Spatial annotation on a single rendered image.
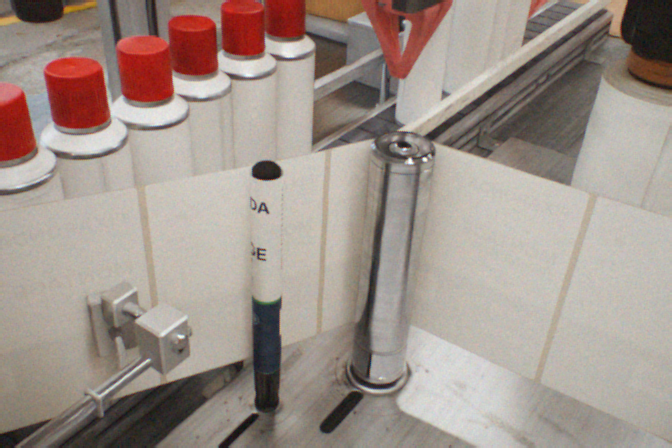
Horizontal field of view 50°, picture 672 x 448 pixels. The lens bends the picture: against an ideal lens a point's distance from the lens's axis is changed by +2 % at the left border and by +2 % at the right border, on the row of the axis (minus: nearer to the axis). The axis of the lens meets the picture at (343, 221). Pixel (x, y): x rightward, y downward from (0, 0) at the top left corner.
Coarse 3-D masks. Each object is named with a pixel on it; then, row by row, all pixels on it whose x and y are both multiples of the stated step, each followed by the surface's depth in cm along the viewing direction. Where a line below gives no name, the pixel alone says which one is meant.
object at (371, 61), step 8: (400, 40) 84; (400, 48) 83; (368, 56) 80; (376, 56) 80; (352, 64) 77; (360, 64) 78; (368, 64) 79; (376, 64) 80; (336, 72) 75; (344, 72) 75; (352, 72) 77; (360, 72) 78; (320, 80) 73; (328, 80) 74; (336, 80) 74; (344, 80) 76; (352, 80) 77; (320, 88) 72; (328, 88) 74; (336, 88) 75; (320, 96) 73
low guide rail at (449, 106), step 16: (592, 0) 117; (608, 0) 121; (576, 16) 110; (544, 32) 103; (560, 32) 106; (528, 48) 97; (544, 48) 103; (496, 64) 92; (512, 64) 94; (480, 80) 88; (496, 80) 91; (448, 96) 83; (464, 96) 84; (432, 112) 80; (448, 112) 82; (400, 128) 76; (416, 128) 76; (432, 128) 80
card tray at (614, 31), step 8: (552, 0) 143; (576, 0) 144; (584, 0) 144; (616, 0) 145; (624, 0) 145; (608, 8) 140; (616, 8) 141; (616, 16) 136; (616, 24) 133; (608, 32) 129; (616, 32) 129
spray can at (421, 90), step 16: (448, 16) 76; (448, 32) 77; (432, 48) 77; (448, 48) 79; (416, 64) 79; (432, 64) 79; (400, 80) 82; (416, 80) 80; (432, 80) 80; (400, 96) 82; (416, 96) 81; (432, 96) 81; (400, 112) 83; (416, 112) 82
